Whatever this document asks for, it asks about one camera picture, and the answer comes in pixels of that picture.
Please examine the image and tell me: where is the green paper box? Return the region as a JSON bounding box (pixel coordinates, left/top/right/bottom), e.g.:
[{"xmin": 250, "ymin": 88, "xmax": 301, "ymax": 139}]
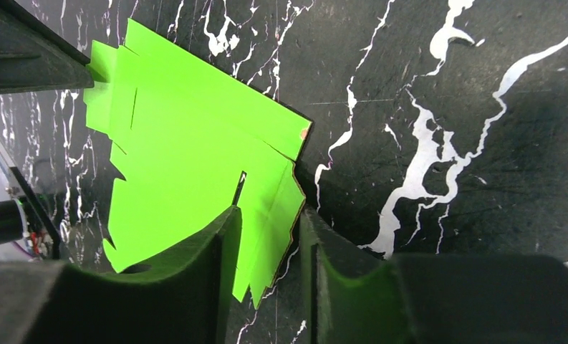
[{"xmin": 83, "ymin": 20, "xmax": 311, "ymax": 305}]

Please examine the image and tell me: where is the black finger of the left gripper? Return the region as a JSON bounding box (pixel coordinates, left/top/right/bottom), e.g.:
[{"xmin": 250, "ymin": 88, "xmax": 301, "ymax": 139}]
[{"xmin": 0, "ymin": 1, "xmax": 94, "ymax": 95}]

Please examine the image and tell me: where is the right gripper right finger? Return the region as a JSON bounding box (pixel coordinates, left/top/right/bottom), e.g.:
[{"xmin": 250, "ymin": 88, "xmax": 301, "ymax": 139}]
[{"xmin": 299, "ymin": 208, "xmax": 568, "ymax": 343}]

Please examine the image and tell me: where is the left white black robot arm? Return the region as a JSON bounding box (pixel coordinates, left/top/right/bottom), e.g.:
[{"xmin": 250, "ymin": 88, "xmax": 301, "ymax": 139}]
[{"xmin": 0, "ymin": 1, "xmax": 95, "ymax": 259}]

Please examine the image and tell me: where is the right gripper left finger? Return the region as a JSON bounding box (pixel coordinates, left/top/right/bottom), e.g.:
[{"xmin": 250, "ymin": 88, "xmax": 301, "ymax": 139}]
[{"xmin": 0, "ymin": 206, "xmax": 242, "ymax": 343}]

